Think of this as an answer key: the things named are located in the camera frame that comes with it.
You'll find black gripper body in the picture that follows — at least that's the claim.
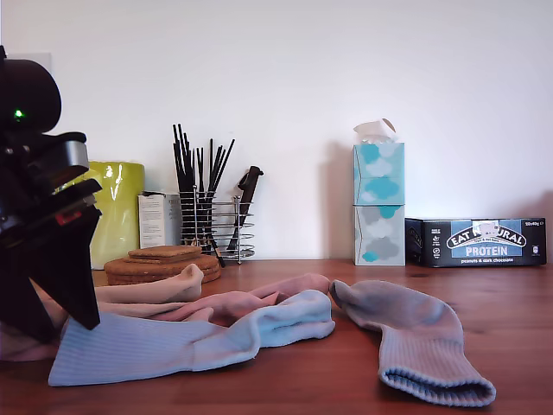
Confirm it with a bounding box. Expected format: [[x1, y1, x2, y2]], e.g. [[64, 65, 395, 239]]
[[0, 144, 104, 248]]

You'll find light blue ribbed sock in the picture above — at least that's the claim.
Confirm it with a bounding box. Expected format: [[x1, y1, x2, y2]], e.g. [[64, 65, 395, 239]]
[[48, 289, 337, 387], [328, 279, 497, 408]]

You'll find round cork trivet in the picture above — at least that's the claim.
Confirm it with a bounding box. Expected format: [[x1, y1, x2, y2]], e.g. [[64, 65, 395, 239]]
[[104, 253, 220, 276], [105, 264, 223, 287]]

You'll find square cork coaster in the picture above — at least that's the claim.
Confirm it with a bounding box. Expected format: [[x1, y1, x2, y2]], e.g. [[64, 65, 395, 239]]
[[137, 245, 203, 257], [128, 249, 203, 263]]

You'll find yellow-green kitchen roll pack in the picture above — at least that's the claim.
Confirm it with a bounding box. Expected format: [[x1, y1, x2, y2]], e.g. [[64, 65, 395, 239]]
[[88, 160, 146, 271]]

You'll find small white carton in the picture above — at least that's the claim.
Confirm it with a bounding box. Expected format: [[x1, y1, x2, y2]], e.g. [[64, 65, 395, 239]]
[[137, 191, 182, 251]]

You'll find grey cloud tissue box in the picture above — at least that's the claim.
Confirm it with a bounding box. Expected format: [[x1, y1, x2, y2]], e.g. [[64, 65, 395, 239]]
[[353, 203, 407, 267]]

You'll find turquoise cloud tissue box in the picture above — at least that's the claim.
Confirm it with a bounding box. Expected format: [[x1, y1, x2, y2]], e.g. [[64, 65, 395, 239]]
[[353, 142, 407, 207]]

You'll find white tissue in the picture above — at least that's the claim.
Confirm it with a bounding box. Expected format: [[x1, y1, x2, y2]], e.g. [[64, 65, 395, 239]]
[[353, 117, 399, 146]]

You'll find black protein bar box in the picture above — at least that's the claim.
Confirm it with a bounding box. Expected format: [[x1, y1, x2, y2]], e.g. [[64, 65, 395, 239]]
[[404, 217, 548, 269]]

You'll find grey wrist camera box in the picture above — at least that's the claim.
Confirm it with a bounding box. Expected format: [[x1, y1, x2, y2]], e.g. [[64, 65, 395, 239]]
[[41, 131, 91, 194]]

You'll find white light switch plate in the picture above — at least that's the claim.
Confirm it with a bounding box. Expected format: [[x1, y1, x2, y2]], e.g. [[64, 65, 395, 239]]
[[3, 52, 54, 77]]

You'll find chrome wire utensil holder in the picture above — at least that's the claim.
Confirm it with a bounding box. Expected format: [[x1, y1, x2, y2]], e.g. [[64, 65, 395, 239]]
[[179, 184, 256, 264]]

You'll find dark-handled knife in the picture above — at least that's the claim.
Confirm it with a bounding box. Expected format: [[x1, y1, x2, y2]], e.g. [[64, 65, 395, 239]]
[[226, 166, 264, 254]]

